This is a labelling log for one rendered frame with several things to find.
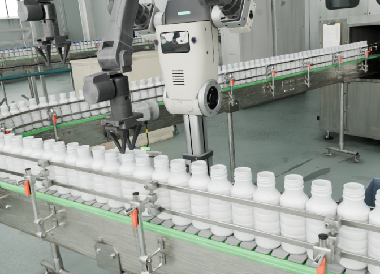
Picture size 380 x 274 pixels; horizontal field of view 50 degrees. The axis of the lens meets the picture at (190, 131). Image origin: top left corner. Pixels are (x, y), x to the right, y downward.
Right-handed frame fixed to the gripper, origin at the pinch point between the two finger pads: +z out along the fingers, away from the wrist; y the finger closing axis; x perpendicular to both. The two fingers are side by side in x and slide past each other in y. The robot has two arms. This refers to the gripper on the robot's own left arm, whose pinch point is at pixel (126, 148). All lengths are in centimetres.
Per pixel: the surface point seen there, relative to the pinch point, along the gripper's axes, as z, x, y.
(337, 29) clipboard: -15, 56, 388
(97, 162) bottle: 4.8, 11.1, -1.6
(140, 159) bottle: 1.7, -6.5, -1.9
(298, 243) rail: 14, -50, -4
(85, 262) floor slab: 117, 132, 74
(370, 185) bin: 23, -51, 55
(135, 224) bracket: 14.0, -12.4, -12.1
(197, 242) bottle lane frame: 18.9, -25.3, -5.4
